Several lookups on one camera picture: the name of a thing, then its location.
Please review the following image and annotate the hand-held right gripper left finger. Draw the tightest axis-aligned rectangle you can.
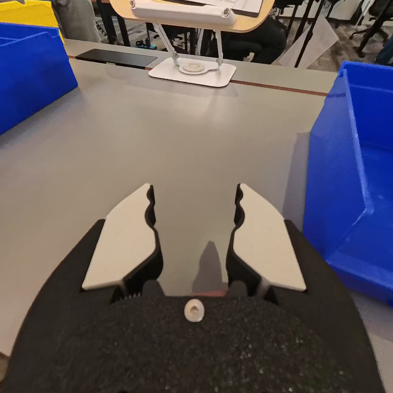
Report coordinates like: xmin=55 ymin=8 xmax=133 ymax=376
xmin=82 ymin=183 xmax=164 ymax=291

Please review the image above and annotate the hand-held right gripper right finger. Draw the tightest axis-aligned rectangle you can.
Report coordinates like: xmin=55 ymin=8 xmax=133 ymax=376
xmin=226 ymin=183 xmax=307 ymax=292

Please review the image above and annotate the blue plastic bin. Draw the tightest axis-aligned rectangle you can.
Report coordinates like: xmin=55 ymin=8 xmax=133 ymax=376
xmin=0 ymin=23 xmax=79 ymax=136
xmin=303 ymin=60 xmax=393 ymax=306

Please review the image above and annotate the white book stand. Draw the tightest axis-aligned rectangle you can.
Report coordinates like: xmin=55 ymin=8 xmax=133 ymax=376
xmin=130 ymin=0 xmax=237 ymax=88

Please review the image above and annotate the black flat panel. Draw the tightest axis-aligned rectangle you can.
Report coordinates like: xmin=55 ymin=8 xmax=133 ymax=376
xmin=76 ymin=48 xmax=159 ymax=69

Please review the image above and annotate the white angled panel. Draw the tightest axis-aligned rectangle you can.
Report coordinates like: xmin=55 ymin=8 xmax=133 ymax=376
xmin=278 ymin=17 xmax=339 ymax=68

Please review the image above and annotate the printed instruction sheet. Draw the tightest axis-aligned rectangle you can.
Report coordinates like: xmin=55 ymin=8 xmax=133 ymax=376
xmin=178 ymin=0 xmax=264 ymax=17

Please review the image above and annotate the yellow plastic bin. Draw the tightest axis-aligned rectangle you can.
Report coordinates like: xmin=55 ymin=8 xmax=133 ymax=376
xmin=0 ymin=0 xmax=62 ymax=30

